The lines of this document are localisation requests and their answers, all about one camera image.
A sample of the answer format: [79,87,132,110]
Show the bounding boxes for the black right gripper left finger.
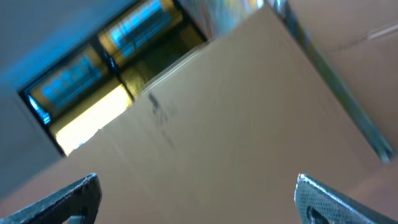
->
[1,173,102,224]

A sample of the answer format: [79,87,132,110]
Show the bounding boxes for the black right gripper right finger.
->
[294,174,397,224]

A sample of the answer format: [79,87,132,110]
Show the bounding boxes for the dark framed window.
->
[19,0,206,156]

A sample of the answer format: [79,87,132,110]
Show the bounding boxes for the brown cardboard box panel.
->
[1,6,397,223]

